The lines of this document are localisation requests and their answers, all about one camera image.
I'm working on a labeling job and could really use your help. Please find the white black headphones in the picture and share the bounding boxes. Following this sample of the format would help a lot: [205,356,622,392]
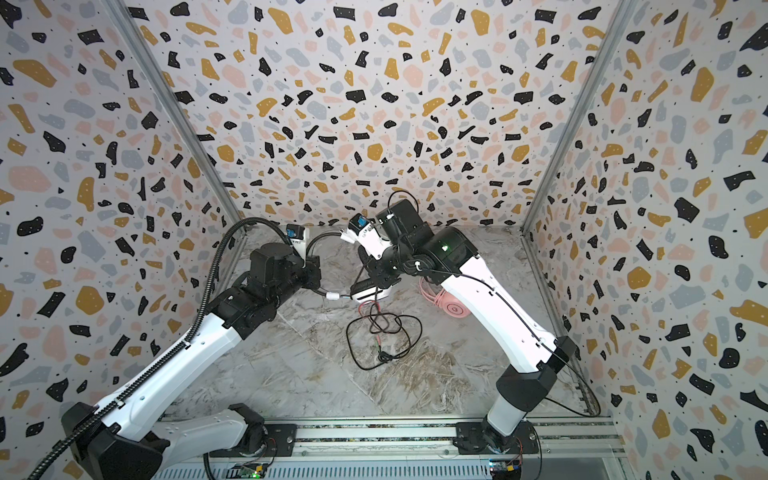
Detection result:
[305,230,392,306]

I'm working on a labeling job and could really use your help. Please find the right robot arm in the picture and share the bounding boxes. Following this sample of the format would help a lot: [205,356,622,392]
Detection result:
[345,200,577,453]

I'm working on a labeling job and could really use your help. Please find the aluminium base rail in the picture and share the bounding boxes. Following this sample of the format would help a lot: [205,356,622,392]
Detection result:
[154,417,634,479]

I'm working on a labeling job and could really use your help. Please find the right aluminium corner post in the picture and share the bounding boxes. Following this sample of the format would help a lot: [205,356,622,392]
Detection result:
[520,0,637,235]

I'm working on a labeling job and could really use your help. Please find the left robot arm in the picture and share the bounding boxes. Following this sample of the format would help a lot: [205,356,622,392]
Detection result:
[62,243,321,479]

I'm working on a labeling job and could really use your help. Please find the pink headphones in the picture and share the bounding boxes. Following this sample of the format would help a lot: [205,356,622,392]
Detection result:
[419,278,470,318]

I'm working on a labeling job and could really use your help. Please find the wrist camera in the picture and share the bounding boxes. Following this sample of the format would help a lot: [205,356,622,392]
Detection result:
[340,213,391,260]
[286,224,307,259]

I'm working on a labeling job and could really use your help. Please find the aluminium corner post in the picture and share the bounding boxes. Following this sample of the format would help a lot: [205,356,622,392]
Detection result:
[520,0,637,235]
[103,1,241,222]

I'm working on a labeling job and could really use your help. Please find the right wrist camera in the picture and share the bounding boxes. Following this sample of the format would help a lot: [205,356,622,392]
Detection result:
[340,213,391,260]

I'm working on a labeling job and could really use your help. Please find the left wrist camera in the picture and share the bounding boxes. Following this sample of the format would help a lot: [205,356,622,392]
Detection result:
[286,224,307,259]

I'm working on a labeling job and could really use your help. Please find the left aluminium corner post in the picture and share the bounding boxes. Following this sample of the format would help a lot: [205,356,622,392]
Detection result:
[103,1,241,222]

